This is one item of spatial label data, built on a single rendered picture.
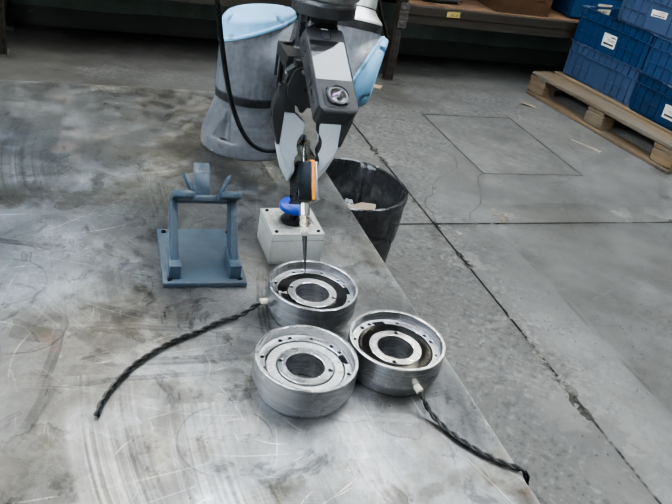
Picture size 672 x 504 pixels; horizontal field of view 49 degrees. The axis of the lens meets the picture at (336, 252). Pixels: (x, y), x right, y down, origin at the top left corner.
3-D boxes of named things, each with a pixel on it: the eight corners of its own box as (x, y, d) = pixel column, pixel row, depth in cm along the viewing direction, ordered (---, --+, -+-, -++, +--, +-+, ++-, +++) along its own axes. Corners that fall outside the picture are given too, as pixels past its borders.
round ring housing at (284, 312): (337, 285, 93) (342, 258, 91) (364, 337, 84) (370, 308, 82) (256, 288, 89) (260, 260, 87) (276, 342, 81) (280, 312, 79)
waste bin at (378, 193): (395, 334, 223) (427, 210, 201) (289, 341, 211) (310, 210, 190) (359, 272, 250) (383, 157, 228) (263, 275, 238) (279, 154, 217)
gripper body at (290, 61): (329, 92, 91) (345, -7, 85) (347, 118, 84) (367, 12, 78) (269, 88, 89) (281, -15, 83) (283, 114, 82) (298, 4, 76)
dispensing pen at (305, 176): (297, 272, 85) (296, 130, 86) (289, 273, 89) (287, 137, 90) (315, 272, 86) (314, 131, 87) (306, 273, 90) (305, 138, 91)
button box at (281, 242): (320, 263, 97) (326, 231, 94) (268, 264, 94) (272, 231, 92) (304, 232, 103) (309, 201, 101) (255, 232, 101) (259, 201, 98)
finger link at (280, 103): (300, 143, 87) (318, 73, 83) (303, 149, 86) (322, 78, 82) (262, 137, 86) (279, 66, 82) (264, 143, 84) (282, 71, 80)
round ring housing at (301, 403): (270, 432, 69) (275, 400, 67) (237, 361, 77) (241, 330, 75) (368, 413, 74) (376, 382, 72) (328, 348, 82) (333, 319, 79)
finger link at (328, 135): (326, 163, 95) (330, 95, 90) (337, 184, 90) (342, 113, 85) (302, 165, 94) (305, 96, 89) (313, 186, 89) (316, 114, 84)
